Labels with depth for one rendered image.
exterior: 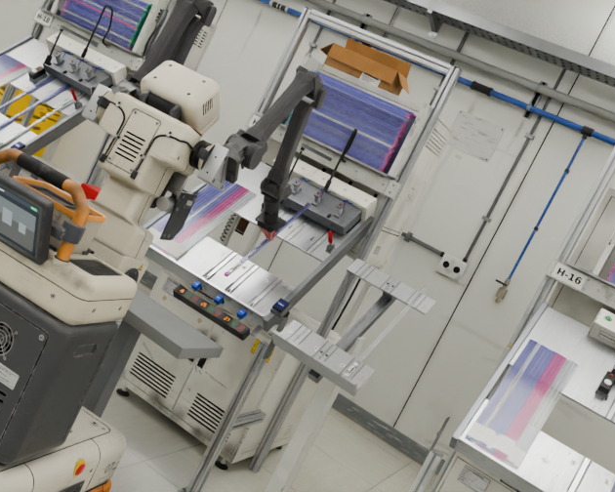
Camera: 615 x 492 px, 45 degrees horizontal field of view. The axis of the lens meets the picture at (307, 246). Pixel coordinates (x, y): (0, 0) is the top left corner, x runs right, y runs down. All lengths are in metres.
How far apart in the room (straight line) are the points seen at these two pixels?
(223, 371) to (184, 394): 0.21
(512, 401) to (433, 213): 2.13
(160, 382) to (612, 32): 3.09
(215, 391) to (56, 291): 1.40
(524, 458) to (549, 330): 0.55
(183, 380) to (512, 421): 1.40
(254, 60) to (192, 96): 3.02
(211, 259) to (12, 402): 1.17
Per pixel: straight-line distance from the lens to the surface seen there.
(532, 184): 4.46
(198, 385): 3.21
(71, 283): 1.87
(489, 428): 2.54
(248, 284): 2.82
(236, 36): 5.36
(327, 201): 3.08
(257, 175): 3.29
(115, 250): 2.26
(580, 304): 3.06
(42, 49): 4.19
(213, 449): 2.85
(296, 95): 2.42
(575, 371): 2.78
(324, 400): 2.66
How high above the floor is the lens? 1.31
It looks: 6 degrees down
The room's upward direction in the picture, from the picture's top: 26 degrees clockwise
